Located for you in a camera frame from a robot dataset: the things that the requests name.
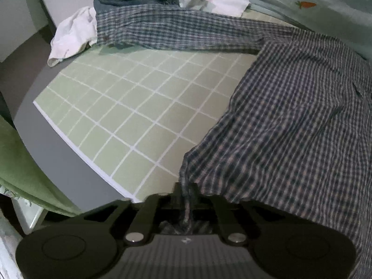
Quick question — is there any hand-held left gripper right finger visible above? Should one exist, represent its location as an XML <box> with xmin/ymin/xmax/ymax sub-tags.
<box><xmin>190</xmin><ymin>182</ymin><xmax>279</xmax><ymax>246</ymax></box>

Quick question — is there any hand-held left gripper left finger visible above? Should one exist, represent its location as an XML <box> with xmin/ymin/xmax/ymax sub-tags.
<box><xmin>83</xmin><ymin>182</ymin><xmax>187</xmax><ymax>246</ymax></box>

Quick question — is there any blue checked shirt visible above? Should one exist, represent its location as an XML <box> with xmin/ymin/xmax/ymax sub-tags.
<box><xmin>94</xmin><ymin>4</ymin><xmax>372</xmax><ymax>279</ymax></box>

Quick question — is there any green grid mat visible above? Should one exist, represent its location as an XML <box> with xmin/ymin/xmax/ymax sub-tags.
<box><xmin>33</xmin><ymin>7</ymin><xmax>295</xmax><ymax>204</ymax></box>

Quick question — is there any green cloth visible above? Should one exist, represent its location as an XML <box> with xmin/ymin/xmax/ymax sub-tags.
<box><xmin>0</xmin><ymin>113</ymin><xmax>82</xmax><ymax>218</ymax></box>

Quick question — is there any white folded cloth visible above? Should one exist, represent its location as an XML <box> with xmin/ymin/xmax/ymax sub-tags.
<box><xmin>202</xmin><ymin>0</ymin><xmax>251</xmax><ymax>17</ymax></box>

